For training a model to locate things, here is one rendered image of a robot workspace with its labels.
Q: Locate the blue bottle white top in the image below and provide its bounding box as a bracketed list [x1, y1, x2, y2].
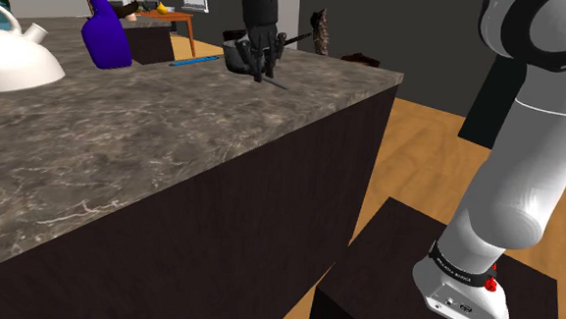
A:
[68, 0, 136, 72]

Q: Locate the white kettle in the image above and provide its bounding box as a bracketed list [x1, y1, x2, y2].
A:
[0, 0, 70, 99]

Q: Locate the brown patterned vase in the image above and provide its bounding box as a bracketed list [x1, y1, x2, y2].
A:
[308, 8, 332, 57]

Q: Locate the black saucepan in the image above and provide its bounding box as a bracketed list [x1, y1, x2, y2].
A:
[220, 27, 314, 79]

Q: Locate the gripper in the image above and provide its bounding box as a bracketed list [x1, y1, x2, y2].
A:
[237, 0, 290, 85]

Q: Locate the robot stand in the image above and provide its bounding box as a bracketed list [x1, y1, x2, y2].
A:
[305, 193, 566, 319]

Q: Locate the blue pen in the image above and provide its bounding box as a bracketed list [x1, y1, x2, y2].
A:
[169, 52, 221, 70]

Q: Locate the orange wooden table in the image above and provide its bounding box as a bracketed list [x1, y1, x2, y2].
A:
[133, 0, 199, 59]

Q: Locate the white beige bottle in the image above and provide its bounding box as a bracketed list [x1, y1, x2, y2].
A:
[117, 0, 139, 23]

